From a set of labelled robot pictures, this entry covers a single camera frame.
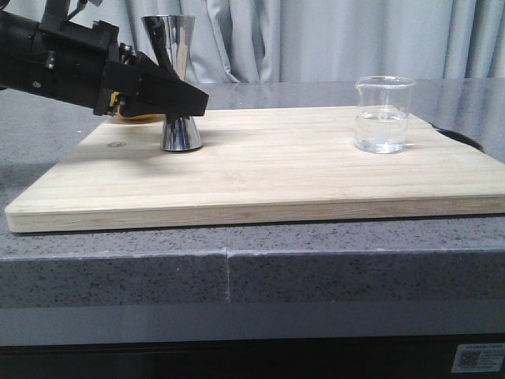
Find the glass beaker with liquid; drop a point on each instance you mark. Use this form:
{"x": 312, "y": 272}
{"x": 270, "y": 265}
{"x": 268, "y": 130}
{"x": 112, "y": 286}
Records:
{"x": 383, "y": 113}

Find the grey curtain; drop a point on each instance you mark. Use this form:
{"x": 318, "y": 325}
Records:
{"x": 322, "y": 41}

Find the white QR code label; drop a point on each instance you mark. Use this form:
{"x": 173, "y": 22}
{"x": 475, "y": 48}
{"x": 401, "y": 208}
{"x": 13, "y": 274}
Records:
{"x": 478, "y": 358}

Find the yellow lemon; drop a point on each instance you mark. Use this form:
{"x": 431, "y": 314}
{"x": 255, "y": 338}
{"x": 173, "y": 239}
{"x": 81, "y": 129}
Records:
{"x": 114, "y": 102}

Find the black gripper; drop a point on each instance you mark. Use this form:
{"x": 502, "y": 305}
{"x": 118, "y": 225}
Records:
{"x": 58, "y": 59}

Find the steel double jigger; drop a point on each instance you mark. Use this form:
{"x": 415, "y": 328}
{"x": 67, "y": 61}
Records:
{"x": 170, "y": 37}

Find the wooden cutting board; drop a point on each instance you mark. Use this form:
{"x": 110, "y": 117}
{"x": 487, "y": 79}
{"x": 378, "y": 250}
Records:
{"x": 256, "y": 166}

